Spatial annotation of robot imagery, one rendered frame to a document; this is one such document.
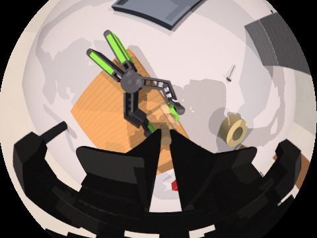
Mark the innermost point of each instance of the light wooden board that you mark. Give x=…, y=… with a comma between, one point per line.
x=99, y=112

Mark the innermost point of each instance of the red open tray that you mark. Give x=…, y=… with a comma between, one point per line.
x=174, y=186

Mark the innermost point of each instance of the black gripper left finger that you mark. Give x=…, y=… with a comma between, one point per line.
x=138, y=165

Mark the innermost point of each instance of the beige ring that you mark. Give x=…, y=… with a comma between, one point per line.
x=232, y=130

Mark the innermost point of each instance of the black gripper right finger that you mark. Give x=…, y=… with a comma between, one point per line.
x=195, y=167

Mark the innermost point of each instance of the wooden dowel pin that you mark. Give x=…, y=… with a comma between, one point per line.
x=165, y=137

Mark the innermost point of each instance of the black cylinder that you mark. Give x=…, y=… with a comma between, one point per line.
x=54, y=131

